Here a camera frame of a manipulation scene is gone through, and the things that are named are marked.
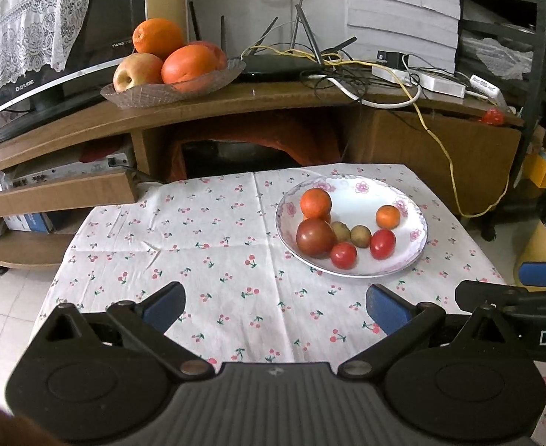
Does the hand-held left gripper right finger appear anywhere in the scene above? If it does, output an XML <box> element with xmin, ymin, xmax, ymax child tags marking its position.
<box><xmin>337</xmin><ymin>283</ymin><xmax>518</xmax><ymax>379</ymax></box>

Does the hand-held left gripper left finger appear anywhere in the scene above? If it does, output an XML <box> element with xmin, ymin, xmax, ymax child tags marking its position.
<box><xmin>36</xmin><ymin>281</ymin><xmax>215</xmax><ymax>378</ymax></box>

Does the oval small red tomato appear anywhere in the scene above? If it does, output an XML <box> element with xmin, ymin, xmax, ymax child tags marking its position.
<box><xmin>370</xmin><ymin>229</ymin><xmax>397</xmax><ymax>260</ymax></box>

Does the round small red tomato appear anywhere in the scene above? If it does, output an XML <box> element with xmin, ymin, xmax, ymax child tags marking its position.
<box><xmin>331</xmin><ymin>242</ymin><xmax>358</xmax><ymax>270</ymax></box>

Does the white floral bowl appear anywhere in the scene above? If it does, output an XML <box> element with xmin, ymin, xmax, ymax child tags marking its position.
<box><xmin>275</xmin><ymin>174</ymin><xmax>428</xmax><ymax>280</ymax></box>

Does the small orange tangerine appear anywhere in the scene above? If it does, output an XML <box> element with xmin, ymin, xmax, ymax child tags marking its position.
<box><xmin>376</xmin><ymin>205</ymin><xmax>401</xmax><ymax>230</ymax></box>

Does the large dark red tomato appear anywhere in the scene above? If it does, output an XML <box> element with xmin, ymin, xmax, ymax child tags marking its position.
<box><xmin>296</xmin><ymin>218</ymin><xmax>337</xmax><ymax>259</ymax></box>

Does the cherry print tablecloth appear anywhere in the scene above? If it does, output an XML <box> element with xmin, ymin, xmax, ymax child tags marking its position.
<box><xmin>31</xmin><ymin>164</ymin><xmax>546</xmax><ymax>446</ymax></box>

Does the blue and white box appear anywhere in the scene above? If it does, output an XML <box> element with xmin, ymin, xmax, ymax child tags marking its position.
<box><xmin>3</xmin><ymin>211</ymin><xmax>53</xmax><ymax>234</ymax></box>

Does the silver media player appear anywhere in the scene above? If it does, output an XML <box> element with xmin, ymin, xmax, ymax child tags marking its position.
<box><xmin>10</xmin><ymin>144</ymin><xmax>137</xmax><ymax>187</ymax></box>

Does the small white device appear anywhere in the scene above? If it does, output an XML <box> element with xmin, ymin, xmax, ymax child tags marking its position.
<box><xmin>470</xmin><ymin>74</ymin><xmax>507</xmax><ymax>104</ymax></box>

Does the glass fruit dish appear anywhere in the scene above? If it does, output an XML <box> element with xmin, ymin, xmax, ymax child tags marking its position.
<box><xmin>100</xmin><ymin>58</ymin><xmax>246</xmax><ymax>110</ymax></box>

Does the white power strip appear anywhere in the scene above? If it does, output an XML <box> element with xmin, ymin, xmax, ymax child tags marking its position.
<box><xmin>372</xmin><ymin>65</ymin><xmax>467</xmax><ymax>98</ymax></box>

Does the black metal rack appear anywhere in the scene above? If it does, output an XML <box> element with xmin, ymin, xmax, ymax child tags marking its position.
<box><xmin>459</xmin><ymin>0</ymin><xmax>546</xmax><ymax>187</ymax></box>

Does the clear plastic bag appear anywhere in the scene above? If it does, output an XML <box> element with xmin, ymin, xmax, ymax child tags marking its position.
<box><xmin>476</xmin><ymin>36</ymin><xmax>546</xmax><ymax>85</ymax></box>

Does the yellow red apple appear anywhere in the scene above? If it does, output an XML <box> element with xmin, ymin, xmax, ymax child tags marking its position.
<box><xmin>113</xmin><ymin>53</ymin><xmax>164</xmax><ymax>92</ymax></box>

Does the wooden television cabinet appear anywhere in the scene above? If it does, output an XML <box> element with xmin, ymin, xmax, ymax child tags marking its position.
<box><xmin>0</xmin><ymin>79</ymin><xmax>525</xmax><ymax>270</ymax></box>

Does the large orange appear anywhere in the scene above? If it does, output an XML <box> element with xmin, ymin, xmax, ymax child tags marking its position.
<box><xmin>161</xmin><ymin>45</ymin><xmax>217</xmax><ymax>94</ymax></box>
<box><xmin>132</xmin><ymin>17</ymin><xmax>185</xmax><ymax>60</ymax></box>

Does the black power adapter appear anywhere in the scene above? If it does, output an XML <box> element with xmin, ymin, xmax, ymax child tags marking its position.
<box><xmin>377</xmin><ymin>51</ymin><xmax>410</xmax><ymax>68</ymax></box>

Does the reddish round fruit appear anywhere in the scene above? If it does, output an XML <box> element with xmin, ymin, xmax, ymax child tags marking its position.
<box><xmin>189</xmin><ymin>41</ymin><xmax>228</xmax><ymax>71</ymax></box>

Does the black router with antennas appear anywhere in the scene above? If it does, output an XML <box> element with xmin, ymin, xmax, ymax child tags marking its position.
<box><xmin>187</xmin><ymin>2</ymin><xmax>357</xmax><ymax>83</ymax></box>

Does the black television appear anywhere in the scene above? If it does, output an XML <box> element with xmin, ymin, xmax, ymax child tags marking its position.
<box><xmin>0</xmin><ymin>0</ymin><xmax>146</xmax><ymax>147</ymax></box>

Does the white corrugated panel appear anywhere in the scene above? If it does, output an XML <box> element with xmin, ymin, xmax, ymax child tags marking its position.
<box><xmin>345</xmin><ymin>0</ymin><xmax>462</xmax><ymax>75</ymax></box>

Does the white lace cloth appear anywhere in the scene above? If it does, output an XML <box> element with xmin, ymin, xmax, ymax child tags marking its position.
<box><xmin>0</xmin><ymin>0</ymin><xmax>100</xmax><ymax>106</ymax></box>

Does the thin yellow cable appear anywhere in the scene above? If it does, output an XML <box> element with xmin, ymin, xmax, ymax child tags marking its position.
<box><xmin>240</xmin><ymin>45</ymin><xmax>511</xmax><ymax>217</ymax></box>

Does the white cable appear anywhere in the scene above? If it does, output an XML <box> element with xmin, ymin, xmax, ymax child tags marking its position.
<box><xmin>331</xmin><ymin>72</ymin><xmax>423</xmax><ymax>110</ymax></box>

